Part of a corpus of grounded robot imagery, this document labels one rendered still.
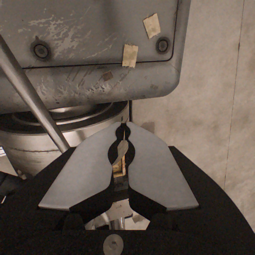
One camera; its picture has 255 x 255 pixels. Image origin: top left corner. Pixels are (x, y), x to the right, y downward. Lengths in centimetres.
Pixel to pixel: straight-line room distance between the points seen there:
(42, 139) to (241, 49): 217
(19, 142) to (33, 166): 5
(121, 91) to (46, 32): 11
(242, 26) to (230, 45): 18
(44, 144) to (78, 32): 18
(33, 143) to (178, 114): 178
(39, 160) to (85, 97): 15
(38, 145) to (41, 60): 14
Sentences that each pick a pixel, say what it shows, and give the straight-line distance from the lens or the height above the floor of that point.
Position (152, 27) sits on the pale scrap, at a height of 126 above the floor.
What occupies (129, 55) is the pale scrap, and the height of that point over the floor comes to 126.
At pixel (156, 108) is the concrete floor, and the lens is 175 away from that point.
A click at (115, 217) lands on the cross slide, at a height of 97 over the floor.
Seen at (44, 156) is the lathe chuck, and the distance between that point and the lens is 30.
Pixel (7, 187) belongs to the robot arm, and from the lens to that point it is 72.
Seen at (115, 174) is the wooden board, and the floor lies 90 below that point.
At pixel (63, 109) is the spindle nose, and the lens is 31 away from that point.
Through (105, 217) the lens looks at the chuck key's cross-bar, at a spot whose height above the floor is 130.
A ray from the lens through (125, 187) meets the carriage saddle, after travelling 92.
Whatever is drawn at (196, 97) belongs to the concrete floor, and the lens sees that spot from 199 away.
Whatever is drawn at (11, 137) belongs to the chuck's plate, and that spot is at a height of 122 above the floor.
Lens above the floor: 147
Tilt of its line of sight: 58 degrees down
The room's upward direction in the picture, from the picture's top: 152 degrees clockwise
